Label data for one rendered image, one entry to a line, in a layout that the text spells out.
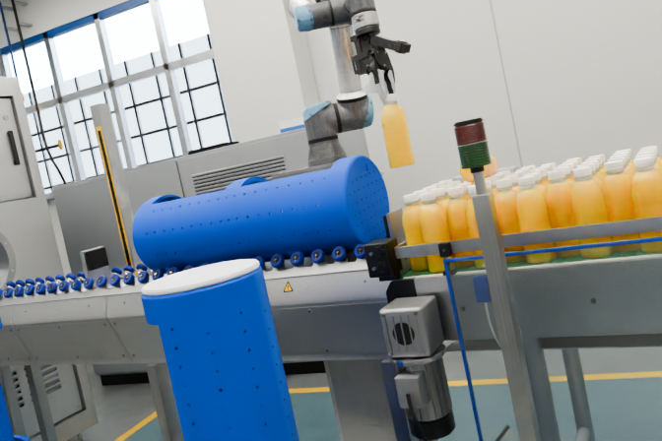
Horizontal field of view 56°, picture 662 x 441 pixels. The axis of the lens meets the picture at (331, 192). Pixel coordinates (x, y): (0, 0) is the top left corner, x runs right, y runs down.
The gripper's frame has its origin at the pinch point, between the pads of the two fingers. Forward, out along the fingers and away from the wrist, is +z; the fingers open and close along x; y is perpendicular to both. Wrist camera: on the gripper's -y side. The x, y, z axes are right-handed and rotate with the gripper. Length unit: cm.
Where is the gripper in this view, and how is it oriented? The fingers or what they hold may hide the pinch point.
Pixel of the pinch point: (389, 97)
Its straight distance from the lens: 175.6
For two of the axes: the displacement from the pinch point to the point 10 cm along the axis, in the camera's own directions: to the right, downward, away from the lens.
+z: 2.2, 9.8, -0.2
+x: -5.9, 1.2, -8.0
